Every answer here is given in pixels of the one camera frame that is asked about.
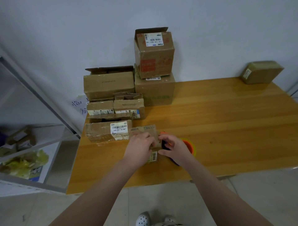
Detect person's right hand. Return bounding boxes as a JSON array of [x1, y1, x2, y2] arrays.
[[157, 133, 194, 167]]

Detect person's left hand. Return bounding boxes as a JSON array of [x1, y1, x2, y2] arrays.
[[122, 132, 156, 169]]

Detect blue orange tape dispenser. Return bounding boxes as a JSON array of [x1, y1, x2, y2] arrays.
[[158, 131, 197, 166]]

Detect squat red-printed cardboard box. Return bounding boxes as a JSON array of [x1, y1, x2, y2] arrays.
[[129, 124, 162, 164]]

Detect box barcode label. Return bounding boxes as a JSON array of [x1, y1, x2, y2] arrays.
[[85, 120, 133, 142]]

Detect stack of cardboard boxes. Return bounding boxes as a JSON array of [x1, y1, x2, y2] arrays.
[[83, 27, 176, 123]]

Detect small brown cardboard box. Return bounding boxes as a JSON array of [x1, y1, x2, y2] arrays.
[[240, 61, 285, 85]]

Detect person's right forearm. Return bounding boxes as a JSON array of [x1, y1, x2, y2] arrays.
[[179, 158, 273, 226]]

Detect person's left forearm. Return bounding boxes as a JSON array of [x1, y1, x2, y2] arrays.
[[49, 160, 140, 226]]

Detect person's striped clothing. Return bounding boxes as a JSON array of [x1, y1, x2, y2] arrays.
[[151, 222, 189, 226]]

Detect white perforated clog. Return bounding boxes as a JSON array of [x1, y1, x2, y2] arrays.
[[135, 212, 151, 226], [163, 215, 178, 224]]

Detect wooden table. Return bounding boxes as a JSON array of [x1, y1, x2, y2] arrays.
[[66, 77, 298, 195]]

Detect grey metal shelf rack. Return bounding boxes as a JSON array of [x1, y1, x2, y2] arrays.
[[0, 53, 82, 194]]

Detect yellow plastic bag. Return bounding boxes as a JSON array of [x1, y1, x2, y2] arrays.
[[2, 149, 49, 178]]

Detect small open carton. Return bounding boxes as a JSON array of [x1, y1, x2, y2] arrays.
[[5, 126, 37, 151]]

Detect white paper wall sign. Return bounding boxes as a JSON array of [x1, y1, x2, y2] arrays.
[[71, 94, 90, 115]]

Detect grey metal frame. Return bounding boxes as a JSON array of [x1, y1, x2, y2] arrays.
[[286, 79, 298, 101]]

